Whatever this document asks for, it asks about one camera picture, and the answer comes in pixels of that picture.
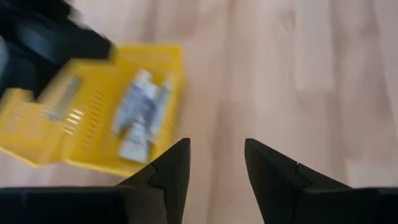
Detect small white blue toothpaste tube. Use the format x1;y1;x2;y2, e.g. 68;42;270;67
149;79;172;144

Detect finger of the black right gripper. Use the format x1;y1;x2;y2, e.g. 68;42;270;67
62;27;113;63

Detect yellow plastic basket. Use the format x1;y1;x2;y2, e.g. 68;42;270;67
63;44;185;177
0;58;83;167

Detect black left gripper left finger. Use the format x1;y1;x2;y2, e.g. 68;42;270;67
119;138;191;224

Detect silver tweezers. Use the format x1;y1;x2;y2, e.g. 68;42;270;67
46;77;82;121

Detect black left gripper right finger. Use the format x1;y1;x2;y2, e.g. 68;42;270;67
244;138;352;224

